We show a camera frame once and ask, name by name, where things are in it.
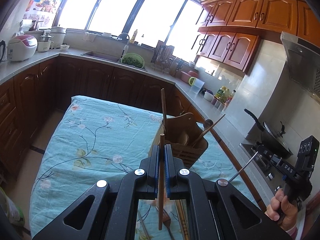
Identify thin metal utensil handle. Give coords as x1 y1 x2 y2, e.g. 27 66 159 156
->
228 152 258 183

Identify dark wooden chopstick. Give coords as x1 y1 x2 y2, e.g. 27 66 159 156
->
158 134 165 230

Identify lower wooden kitchen cabinets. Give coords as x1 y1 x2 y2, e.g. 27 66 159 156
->
0 56 267 210

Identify person's right hand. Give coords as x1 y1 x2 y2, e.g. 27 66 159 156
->
265 189 298 231

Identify carved wooden chopstick on cloth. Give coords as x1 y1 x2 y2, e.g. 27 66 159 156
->
175 200 190 240

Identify black frying pan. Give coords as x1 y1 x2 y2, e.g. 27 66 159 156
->
244 108 293 159

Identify wooden utensil holder box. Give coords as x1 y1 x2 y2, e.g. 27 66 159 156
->
151 113 208 168

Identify teal floral tablecloth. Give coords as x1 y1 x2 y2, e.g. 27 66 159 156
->
29 95 258 240

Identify wooden stick in holder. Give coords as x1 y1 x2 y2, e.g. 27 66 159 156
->
161 88 167 129

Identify steel range hood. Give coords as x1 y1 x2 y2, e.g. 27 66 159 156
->
280 32 320 101

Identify dish drying rack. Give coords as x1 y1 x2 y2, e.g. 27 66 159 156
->
151 40 175 74

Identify green colander with vegetables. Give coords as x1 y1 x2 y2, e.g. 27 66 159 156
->
121 53 145 69

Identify chrome sink faucet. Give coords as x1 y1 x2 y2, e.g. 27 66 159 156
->
116 33 130 59

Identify yellow oil bottle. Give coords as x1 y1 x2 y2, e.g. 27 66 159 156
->
130 29 138 43

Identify small white cooker pot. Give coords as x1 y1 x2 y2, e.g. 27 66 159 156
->
37 33 53 53

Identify white steamer pot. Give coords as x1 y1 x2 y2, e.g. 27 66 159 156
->
50 27 66 49

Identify white red rice cooker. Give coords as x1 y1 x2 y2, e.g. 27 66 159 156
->
7 35 37 61

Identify clear measuring jug green handle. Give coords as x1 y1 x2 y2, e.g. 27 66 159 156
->
188 76 204 94

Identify upper wooden wall cabinets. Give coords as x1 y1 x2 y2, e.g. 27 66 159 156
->
193 0 319 73

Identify tropical fruit wall poster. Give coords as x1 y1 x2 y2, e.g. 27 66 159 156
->
22 0 62 29

